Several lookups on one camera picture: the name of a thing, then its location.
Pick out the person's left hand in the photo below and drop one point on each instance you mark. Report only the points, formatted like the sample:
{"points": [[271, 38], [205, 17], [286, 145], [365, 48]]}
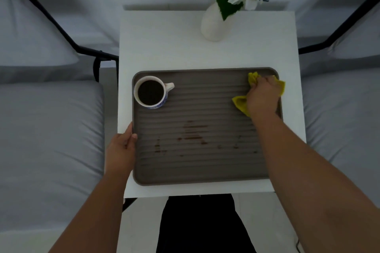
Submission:
{"points": [[120, 152]]}

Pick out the person's right hand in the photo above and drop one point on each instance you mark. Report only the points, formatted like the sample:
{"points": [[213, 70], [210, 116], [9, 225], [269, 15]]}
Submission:
{"points": [[264, 95]]}

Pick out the yellow cloth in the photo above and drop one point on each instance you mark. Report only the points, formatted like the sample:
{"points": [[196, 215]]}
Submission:
{"points": [[240, 103]]}

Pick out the white blue patterned cup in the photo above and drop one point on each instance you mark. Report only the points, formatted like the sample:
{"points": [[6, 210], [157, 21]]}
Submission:
{"points": [[150, 92]]}

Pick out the grey ribbed tray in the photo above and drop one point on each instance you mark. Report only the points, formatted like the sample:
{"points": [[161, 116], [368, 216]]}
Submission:
{"points": [[193, 98]]}

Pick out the person's right forearm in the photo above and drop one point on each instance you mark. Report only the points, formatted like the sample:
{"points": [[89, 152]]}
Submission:
{"points": [[311, 187]]}

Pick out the person's left forearm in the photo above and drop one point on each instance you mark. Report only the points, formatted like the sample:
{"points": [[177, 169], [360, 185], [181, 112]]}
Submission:
{"points": [[98, 217]]}

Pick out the grey seat cushion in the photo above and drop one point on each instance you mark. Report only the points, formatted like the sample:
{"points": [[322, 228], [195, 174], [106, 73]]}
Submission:
{"points": [[341, 128], [44, 143]]}

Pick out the left grey cushioned chair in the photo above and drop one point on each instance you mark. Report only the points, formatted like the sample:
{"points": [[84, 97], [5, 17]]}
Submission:
{"points": [[86, 51]]}

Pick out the grey back cushion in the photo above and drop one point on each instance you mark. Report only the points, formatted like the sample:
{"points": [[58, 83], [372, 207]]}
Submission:
{"points": [[362, 39], [29, 30]]}

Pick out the white table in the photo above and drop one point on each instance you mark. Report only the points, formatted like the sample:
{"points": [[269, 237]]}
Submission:
{"points": [[163, 42]]}

